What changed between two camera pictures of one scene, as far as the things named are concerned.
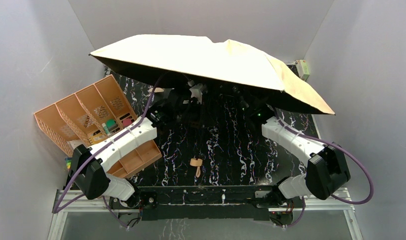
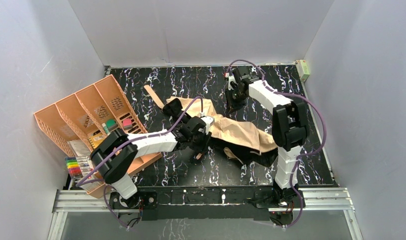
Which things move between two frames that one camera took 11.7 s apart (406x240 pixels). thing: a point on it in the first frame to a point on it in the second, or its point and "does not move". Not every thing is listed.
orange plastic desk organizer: (87, 116) does not move
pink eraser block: (126, 122) does not move
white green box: (303, 69) does not move
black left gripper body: (185, 96) to (178, 110)
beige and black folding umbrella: (227, 65) to (236, 141)
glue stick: (106, 129) does not move
